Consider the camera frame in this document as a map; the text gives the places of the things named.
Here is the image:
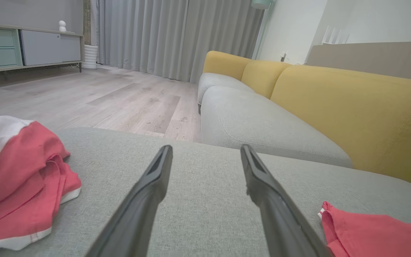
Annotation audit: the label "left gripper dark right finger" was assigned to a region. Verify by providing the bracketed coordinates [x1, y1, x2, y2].
[240, 144, 333, 257]

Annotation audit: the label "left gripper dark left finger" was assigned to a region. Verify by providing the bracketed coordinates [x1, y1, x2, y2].
[85, 145, 173, 257]

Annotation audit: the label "red shirt with white sleeves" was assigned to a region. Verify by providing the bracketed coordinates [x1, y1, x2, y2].
[318, 201, 411, 257]

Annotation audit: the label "red shorts with white stripe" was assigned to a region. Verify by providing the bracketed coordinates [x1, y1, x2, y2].
[0, 114, 82, 257]

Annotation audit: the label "large grey sofa chaise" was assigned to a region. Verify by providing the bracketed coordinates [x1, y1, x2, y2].
[0, 127, 411, 257]

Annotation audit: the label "yellow sofa back cushion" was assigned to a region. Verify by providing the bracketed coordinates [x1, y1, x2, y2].
[270, 64, 411, 187]
[203, 51, 253, 81]
[240, 60, 292, 100]

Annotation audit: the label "white ribbed bin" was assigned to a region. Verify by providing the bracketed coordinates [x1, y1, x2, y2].
[82, 44, 99, 70]

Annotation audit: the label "grey cabinet door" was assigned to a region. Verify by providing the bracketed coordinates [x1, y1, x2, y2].
[20, 30, 61, 66]
[60, 34, 82, 63]

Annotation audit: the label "grey pleated curtain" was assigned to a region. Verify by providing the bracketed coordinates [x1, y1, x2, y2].
[96, 0, 266, 84]

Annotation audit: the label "beige partition panel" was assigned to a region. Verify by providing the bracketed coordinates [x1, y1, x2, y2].
[305, 41, 411, 84]

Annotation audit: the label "white slatted rack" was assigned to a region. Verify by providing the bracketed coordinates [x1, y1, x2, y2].
[321, 25, 351, 45]

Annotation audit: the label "teal floor lamp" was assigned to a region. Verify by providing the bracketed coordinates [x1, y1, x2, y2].
[251, 0, 275, 60]

